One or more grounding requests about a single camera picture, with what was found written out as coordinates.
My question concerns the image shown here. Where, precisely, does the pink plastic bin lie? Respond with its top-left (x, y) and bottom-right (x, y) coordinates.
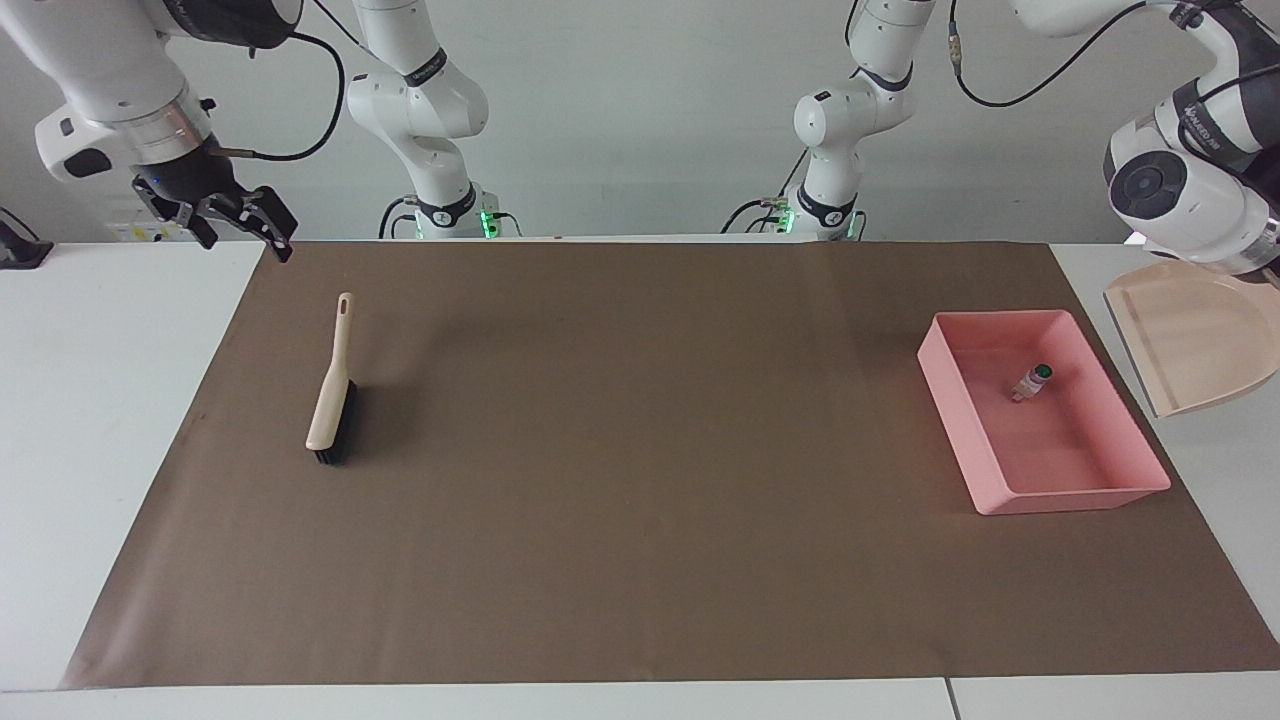
top-left (916, 309), bottom-right (1173, 517)

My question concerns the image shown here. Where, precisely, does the beige brush with black bristles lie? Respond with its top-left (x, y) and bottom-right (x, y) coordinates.
top-left (304, 291), bottom-right (360, 467)

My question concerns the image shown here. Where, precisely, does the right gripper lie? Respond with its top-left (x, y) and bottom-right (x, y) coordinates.
top-left (132, 138), bottom-right (299, 264)

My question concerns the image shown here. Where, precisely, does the small green-capped electronic component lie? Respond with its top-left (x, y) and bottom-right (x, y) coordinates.
top-left (1009, 362), bottom-right (1055, 405)

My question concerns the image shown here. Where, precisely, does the beige plastic dustpan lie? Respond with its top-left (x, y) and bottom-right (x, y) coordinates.
top-left (1103, 261), bottom-right (1280, 420)

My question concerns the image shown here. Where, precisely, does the black stand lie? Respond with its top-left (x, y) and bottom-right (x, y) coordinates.
top-left (0, 206), bottom-right (55, 272)

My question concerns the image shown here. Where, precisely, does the black cable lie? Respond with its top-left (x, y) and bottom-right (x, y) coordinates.
top-left (213, 28), bottom-right (348, 163)
top-left (377, 195), bottom-right (422, 241)
top-left (946, 0), bottom-right (1153, 109)
top-left (720, 147), bottom-right (810, 236)

